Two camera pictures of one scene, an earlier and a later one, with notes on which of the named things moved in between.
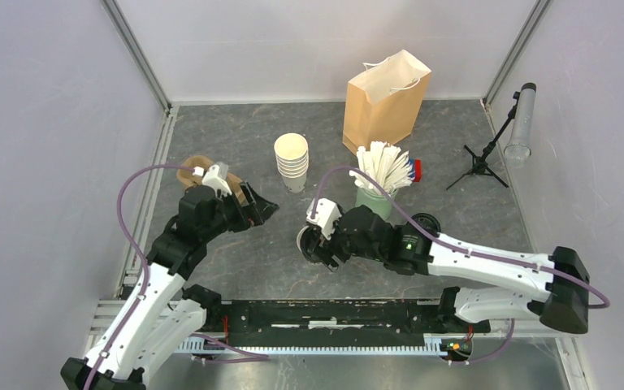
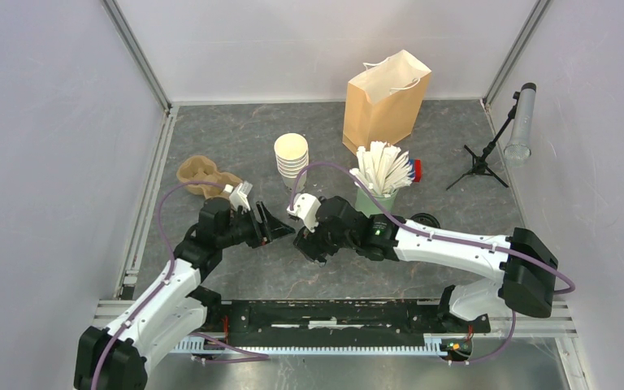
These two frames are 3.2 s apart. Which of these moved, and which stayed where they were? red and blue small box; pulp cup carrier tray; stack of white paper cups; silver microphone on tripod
Moved: pulp cup carrier tray
Stayed: red and blue small box; silver microphone on tripod; stack of white paper cups
